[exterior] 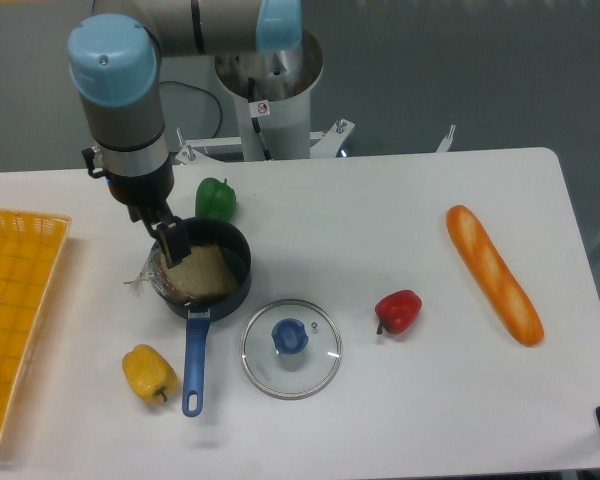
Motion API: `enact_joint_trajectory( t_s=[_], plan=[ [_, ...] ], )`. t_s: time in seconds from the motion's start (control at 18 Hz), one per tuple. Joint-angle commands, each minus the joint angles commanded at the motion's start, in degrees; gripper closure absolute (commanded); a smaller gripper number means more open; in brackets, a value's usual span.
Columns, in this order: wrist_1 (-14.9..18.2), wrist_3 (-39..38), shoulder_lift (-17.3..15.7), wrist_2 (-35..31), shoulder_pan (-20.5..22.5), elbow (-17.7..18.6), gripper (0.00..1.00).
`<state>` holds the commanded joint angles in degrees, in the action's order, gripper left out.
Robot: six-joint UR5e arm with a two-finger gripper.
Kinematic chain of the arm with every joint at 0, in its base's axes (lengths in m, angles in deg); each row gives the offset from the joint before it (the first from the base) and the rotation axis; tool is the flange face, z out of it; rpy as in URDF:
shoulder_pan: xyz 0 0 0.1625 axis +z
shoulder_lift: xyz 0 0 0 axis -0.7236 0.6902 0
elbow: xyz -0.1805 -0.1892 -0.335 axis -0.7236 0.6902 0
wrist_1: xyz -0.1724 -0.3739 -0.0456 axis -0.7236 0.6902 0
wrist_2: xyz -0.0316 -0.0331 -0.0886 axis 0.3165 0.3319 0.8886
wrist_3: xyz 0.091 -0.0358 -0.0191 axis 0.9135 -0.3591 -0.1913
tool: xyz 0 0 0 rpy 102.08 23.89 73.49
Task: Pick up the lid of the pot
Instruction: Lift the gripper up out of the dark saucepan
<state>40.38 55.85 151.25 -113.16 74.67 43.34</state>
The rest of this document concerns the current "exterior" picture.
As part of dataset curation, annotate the orange baguette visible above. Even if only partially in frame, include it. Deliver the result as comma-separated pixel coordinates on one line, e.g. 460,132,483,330
445,205,544,347

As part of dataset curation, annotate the white metal base frame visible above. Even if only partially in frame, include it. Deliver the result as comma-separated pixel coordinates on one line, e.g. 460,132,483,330
173,118,457,166

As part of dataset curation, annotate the glass pot lid blue knob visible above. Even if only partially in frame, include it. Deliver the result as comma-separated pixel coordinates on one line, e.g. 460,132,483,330
240,299,343,400

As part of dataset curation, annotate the yellow bell pepper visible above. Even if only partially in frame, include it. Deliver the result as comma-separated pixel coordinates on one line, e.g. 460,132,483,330
122,344,179,403

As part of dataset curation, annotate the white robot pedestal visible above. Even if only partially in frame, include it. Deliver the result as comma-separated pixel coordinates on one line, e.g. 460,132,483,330
215,30,323,161

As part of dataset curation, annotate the red bell pepper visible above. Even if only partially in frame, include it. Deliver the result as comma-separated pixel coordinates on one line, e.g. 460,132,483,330
375,290,423,335

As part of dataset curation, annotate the yellow woven basket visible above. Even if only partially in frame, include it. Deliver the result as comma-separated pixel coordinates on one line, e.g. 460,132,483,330
0,208,71,445

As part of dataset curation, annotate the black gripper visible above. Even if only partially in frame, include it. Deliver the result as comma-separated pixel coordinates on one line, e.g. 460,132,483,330
105,167,191,265

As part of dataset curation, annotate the dark blue saucepan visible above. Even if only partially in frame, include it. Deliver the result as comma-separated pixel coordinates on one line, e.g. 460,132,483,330
147,218,251,417

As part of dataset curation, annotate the green bell pepper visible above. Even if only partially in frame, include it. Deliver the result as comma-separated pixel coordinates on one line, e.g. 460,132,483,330
195,177,237,221

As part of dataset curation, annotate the black cable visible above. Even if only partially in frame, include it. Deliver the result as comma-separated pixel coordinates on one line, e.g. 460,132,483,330
158,80,224,141

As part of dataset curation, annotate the bread slice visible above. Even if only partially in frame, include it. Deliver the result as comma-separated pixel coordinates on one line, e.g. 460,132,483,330
124,244,239,304

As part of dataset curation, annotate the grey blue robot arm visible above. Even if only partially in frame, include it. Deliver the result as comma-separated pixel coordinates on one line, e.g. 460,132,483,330
67,1,302,267

